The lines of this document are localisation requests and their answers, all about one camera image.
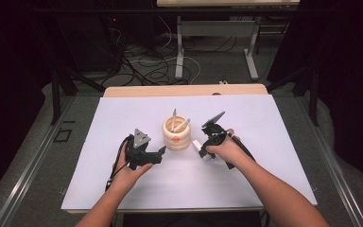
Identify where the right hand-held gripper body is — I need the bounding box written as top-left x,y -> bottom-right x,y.
201,111 -> 229,147

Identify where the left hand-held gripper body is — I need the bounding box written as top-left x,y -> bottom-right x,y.
124,128 -> 164,171

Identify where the cream ringed pen holder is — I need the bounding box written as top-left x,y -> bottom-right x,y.
162,114 -> 193,151

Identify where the white pen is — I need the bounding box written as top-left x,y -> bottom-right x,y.
173,117 -> 192,133

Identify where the clear gel pen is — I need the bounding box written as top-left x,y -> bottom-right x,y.
170,108 -> 178,132

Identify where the person's right hand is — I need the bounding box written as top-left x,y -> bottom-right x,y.
206,128 -> 251,167

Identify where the person's left hand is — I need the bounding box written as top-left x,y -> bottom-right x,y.
112,141 -> 155,190

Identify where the white table mat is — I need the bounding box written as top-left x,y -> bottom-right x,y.
60,94 -> 319,212

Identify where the black metal stand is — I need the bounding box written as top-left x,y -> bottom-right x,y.
266,65 -> 321,128
49,66 -> 107,126

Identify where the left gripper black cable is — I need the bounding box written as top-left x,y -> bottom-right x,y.
105,134 -> 134,192

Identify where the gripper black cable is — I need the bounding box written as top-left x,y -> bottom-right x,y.
232,133 -> 257,170
105,134 -> 134,192

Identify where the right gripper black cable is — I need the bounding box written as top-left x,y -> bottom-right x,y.
232,133 -> 257,170

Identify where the tangle of black floor cables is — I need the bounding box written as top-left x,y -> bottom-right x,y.
107,26 -> 190,87

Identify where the white metal desk frame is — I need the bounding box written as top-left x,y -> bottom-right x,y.
156,0 -> 301,80

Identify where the aluminium floor rail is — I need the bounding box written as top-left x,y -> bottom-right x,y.
0,95 -> 77,227
296,94 -> 363,227

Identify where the thin white cable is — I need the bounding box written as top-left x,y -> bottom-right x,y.
158,15 -> 174,49

